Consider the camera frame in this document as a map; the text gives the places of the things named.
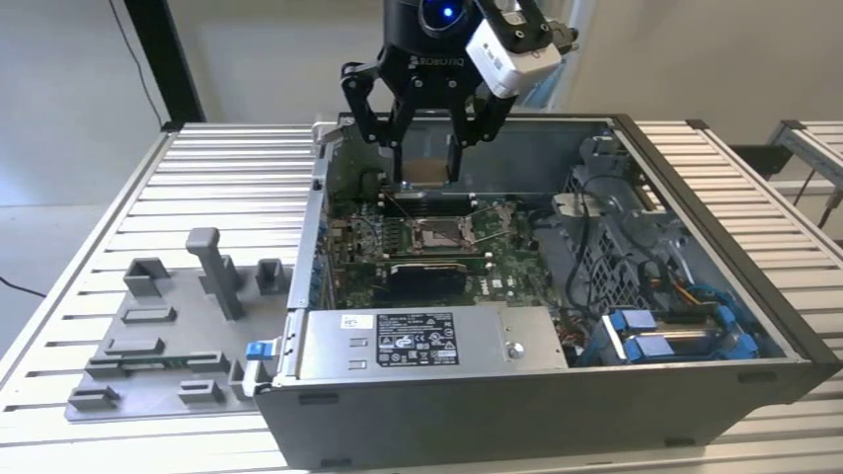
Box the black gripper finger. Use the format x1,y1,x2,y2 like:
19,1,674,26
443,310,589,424
341,47,427,188
442,78,521,182

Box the silver CPU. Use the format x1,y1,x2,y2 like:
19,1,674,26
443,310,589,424
402,157,458,192

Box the CPU socket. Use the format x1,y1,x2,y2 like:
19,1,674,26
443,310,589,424
411,216,467,251

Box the black RAM slot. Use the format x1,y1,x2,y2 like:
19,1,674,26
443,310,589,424
379,249,494,259
379,255,494,265

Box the thin metal locking lever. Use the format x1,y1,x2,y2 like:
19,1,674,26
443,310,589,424
474,219,514,244

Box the green motherboard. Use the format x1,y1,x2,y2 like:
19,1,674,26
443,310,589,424
323,196,563,317

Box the black graphics card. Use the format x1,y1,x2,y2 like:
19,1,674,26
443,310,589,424
385,261,473,298

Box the grey plastic drive cage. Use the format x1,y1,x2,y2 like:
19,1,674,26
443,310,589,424
531,135,730,367

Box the black box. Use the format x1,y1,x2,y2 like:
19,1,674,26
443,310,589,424
727,142,795,180

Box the silver power supply unit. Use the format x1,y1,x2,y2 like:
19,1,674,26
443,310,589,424
294,305,573,382

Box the disk carrier with blue latch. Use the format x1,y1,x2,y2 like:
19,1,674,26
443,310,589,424
230,338,275,399

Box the green RAM stick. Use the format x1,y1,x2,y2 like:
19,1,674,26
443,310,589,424
90,356,224,371

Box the dark grey PC case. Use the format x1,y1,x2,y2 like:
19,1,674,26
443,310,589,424
254,112,843,468

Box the grey parts rack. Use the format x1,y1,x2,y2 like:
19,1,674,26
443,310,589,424
62,226,297,424

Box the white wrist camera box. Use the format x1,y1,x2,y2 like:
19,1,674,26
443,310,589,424
465,17,566,100

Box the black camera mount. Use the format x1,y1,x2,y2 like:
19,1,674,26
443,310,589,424
485,0,557,51

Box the black vertical frame post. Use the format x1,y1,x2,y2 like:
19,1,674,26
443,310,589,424
123,0,207,132

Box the black looped wire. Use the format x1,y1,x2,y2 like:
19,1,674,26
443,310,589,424
563,192,611,317

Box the thin black wall cable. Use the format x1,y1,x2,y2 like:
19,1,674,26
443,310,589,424
107,0,164,125

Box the red wire bundle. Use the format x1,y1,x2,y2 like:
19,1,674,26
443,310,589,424
555,315,589,357

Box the orange and yellow wires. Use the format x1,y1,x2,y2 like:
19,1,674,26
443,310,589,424
677,284,721,308

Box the black floor cable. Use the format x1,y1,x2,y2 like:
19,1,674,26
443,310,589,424
0,276,50,299

